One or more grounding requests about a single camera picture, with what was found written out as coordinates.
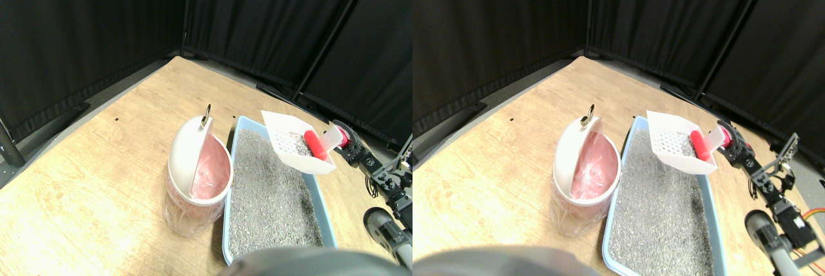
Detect red lump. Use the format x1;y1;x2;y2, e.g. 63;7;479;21
304;130;328;161
690;130;710;161

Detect white scoop with red handle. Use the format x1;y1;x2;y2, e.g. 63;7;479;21
260;110;352;175
646;110;732;175

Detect blue litter tray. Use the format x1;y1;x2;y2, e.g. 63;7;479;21
602;115;729;276
222;115;338;266

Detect black curtain stand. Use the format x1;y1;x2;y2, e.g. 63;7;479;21
661;0;773;104
582;0;613;61
256;0;376;104
179;0;210;61

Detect white bin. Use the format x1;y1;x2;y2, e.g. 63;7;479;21
164;104;233;238
550;104;622;238

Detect black stand pole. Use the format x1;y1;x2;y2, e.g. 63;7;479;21
0;116;25;168

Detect black bracket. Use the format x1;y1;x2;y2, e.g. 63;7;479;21
377;133;413;190
751;132;801;193

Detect orange wire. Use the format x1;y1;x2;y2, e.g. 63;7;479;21
799;208;825;233

